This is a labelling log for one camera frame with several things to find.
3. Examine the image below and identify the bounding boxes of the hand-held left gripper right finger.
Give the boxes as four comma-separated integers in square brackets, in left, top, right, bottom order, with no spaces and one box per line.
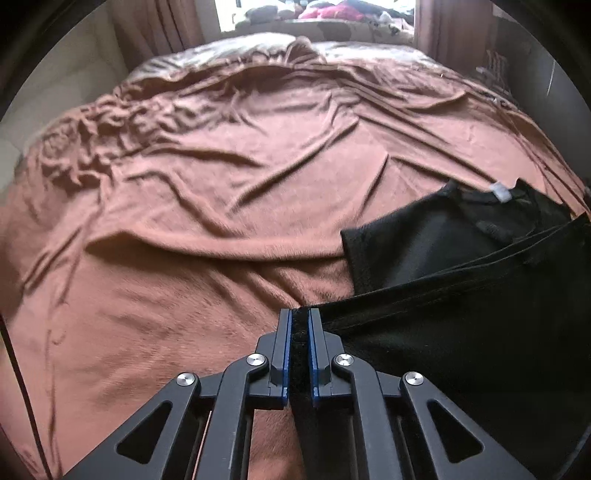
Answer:
[308,308,536,480]

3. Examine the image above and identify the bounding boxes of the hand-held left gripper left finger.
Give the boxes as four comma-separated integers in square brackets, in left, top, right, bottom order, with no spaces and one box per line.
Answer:
[62,308,296,480]

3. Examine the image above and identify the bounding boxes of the black garment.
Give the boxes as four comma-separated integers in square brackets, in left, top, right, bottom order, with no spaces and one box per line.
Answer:
[290,179,591,480]

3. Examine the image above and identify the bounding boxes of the pile of clothes hangers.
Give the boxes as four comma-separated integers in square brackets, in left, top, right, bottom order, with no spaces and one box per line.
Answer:
[475,85,520,110]

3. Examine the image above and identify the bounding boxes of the pink clothes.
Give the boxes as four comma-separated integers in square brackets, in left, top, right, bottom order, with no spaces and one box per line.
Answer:
[298,1,370,21]

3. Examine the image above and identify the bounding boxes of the brown blanket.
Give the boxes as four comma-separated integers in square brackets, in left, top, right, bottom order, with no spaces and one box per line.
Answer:
[0,39,587,480]

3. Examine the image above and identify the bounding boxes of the white pillows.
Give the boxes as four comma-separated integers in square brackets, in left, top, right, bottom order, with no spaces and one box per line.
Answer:
[175,36,428,68]

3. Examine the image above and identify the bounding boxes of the books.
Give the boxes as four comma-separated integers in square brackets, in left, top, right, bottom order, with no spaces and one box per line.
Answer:
[482,50,509,77]

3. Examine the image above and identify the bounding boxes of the window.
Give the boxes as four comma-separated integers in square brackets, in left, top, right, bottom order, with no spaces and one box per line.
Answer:
[215,0,419,34]

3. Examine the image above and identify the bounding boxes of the black cable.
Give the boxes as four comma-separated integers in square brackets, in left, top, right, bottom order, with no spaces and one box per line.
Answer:
[0,314,51,480]

